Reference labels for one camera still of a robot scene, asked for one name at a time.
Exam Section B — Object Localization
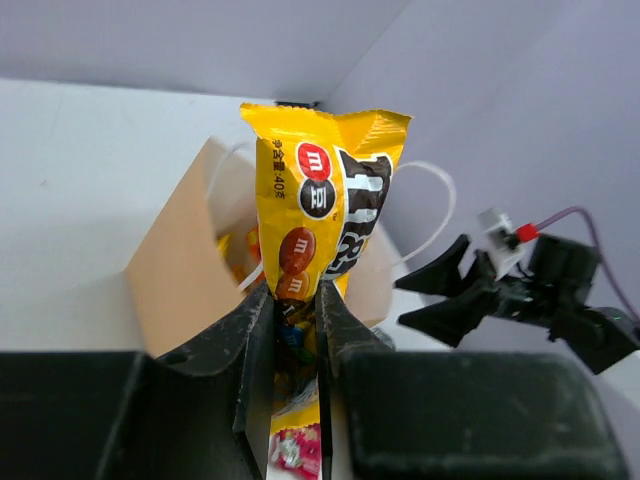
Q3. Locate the pink candy packet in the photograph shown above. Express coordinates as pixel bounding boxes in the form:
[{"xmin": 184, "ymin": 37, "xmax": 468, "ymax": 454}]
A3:
[{"xmin": 270, "ymin": 423, "xmax": 322, "ymax": 480}]

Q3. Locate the yellow M&M's packet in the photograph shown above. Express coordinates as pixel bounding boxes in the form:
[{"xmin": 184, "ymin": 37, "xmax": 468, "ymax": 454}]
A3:
[{"xmin": 239, "ymin": 101, "xmax": 414, "ymax": 480}]

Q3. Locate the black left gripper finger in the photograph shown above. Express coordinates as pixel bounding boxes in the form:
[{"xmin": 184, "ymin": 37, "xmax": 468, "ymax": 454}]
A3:
[{"xmin": 1, "ymin": 286, "xmax": 274, "ymax": 479}]

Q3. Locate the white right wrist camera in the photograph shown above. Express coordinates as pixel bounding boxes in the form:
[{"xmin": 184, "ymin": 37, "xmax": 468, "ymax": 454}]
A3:
[{"xmin": 478, "ymin": 208, "xmax": 539, "ymax": 280}]

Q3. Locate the brown paper bag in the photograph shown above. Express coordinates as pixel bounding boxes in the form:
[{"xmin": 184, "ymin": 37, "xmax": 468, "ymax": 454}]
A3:
[{"xmin": 123, "ymin": 134, "xmax": 458, "ymax": 357}]

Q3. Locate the orange mango gummy bag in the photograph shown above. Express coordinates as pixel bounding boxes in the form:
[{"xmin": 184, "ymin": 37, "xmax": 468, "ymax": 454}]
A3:
[{"xmin": 216, "ymin": 225, "xmax": 264, "ymax": 292}]

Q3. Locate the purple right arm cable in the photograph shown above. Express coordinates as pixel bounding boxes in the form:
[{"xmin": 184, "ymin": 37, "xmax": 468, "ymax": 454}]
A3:
[{"xmin": 537, "ymin": 205, "xmax": 640, "ymax": 324}]

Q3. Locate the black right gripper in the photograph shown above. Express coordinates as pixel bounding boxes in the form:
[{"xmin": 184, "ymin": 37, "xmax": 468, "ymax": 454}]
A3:
[{"xmin": 315, "ymin": 234, "xmax": 639, "ymax": 479}]

